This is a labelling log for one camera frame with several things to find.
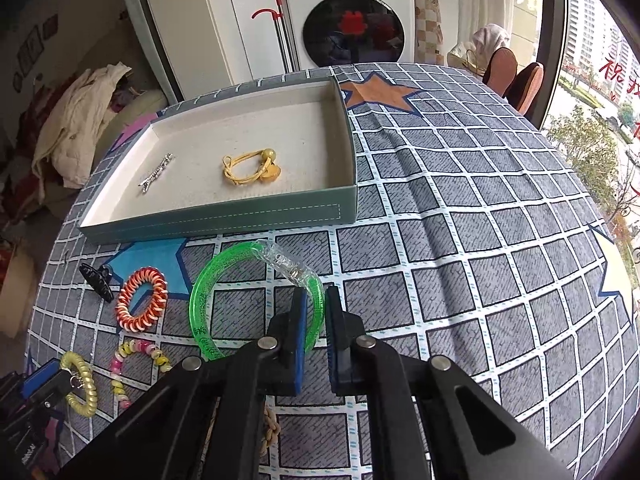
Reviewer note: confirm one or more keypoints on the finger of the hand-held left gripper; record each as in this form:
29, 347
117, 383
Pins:
45, 374

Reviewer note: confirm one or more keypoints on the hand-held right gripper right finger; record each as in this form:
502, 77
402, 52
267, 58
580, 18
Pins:
334, 350

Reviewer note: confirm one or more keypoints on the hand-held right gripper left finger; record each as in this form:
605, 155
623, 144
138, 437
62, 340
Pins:
299, 345

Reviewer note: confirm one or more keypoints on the black claw hair clip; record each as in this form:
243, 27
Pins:
97, 280

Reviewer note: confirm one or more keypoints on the teal jewelry tray box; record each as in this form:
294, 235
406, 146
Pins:
250, 125

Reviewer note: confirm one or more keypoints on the cardboard box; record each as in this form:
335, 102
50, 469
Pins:
20, 280

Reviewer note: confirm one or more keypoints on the silver alligator hair clip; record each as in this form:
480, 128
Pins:
155, 174

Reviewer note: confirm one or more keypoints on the beige jacket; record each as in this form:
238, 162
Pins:
75, 130

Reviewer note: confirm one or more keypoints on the red cloth pile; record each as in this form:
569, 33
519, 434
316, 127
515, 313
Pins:
30, 125

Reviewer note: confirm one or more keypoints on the orange brown chair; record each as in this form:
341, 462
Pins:
502, 70
527, 87

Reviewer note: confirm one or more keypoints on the white tall cabinet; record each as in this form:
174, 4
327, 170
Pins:
210, 20

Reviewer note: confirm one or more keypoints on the checkered hanging cloth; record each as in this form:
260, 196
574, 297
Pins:
427, 20

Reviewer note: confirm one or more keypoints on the beige cloth bundle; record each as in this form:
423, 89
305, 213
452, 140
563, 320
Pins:
487, 42

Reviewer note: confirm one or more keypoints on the small dark picture frame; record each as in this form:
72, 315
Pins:
17, 80
50, 27

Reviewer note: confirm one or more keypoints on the large dark picture frame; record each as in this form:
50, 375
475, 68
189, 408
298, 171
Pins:
30, 50

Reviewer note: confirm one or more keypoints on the dark window frame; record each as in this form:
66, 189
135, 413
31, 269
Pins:
552, 35

